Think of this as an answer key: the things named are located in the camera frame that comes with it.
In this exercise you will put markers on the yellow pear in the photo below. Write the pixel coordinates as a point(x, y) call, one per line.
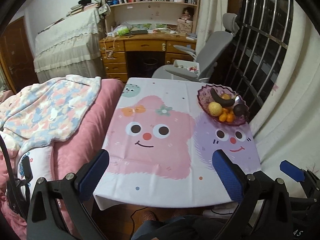
point(215, 109)

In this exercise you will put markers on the brown wooden door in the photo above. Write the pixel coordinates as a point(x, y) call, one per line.
point(17, 56)

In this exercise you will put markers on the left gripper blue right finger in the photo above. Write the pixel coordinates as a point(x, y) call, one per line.
point(263, 211)

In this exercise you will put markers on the wooden bookshelf with books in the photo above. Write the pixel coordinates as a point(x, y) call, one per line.
point(152, 12)

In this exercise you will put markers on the grey office chair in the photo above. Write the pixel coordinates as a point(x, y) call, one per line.
point(204, 62)

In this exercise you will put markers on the white printed pillow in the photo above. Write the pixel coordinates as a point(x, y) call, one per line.
point(41, 164)

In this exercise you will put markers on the blackened overripe banana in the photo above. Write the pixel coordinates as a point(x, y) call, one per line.
point(222, 102)

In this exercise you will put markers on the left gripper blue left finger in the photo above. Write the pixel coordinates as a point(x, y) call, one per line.
point(45, 220)

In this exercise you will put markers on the cartoon monster tablecloth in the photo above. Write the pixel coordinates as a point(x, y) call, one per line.
point(161, 143)

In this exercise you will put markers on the yellow-orange kumquat-like citrus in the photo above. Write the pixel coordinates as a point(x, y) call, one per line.
point(223, 117)

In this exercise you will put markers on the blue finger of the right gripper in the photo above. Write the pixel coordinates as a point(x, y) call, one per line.
point(307, 179)

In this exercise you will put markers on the metal window grille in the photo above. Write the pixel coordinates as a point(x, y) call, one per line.
point(259, 49)

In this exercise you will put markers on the wooden desk with drawers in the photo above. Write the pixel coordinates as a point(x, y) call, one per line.
point(141, 55)

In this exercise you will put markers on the floral fleece blanket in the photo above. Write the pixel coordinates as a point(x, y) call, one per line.
point(46, 112)

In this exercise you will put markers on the white lace covered piano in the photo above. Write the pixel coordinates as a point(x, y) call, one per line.
point(70, 47)

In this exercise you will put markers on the mandarin orange with stem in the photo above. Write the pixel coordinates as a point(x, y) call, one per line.
point(225, 96)

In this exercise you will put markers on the pink quilt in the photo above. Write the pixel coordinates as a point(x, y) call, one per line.
point(70, 155)

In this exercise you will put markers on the white curtain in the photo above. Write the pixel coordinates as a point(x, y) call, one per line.
point(287, 126)

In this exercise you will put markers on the dark avocado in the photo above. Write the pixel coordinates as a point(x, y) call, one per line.
point(240, 109)

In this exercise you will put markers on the pink scalloped plastic fruit plate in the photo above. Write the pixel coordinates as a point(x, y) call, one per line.
point(204, 99)

